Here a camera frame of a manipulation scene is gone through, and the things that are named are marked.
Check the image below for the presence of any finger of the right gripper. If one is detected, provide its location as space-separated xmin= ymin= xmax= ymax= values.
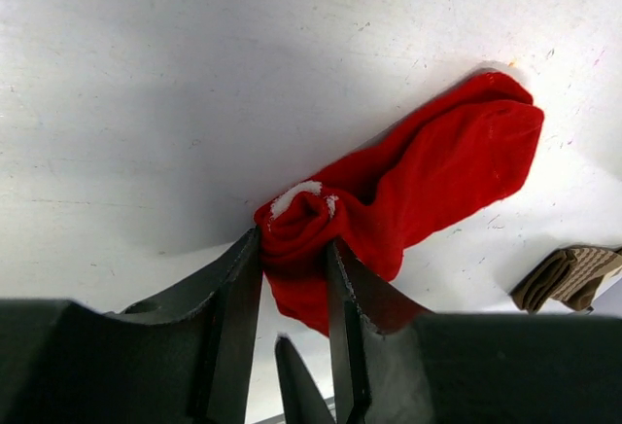
xmin=275 ymin=336 xmax=334 ymax=424

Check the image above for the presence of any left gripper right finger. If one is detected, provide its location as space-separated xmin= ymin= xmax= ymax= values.
xmin=326 ymin=241 xmax=621 ymax=423

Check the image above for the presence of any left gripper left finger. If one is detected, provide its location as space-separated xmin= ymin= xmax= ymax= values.
xmin=1 ymin=230 xmax=262 ymax=423

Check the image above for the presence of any red sock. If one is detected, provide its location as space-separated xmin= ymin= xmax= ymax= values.
xmin=254 ymin=71 xmax=544 ymax=334

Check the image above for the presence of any brown cream striped sock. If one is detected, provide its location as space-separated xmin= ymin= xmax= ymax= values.
xmin=510 ymin=245 xmax=621 ymax=314

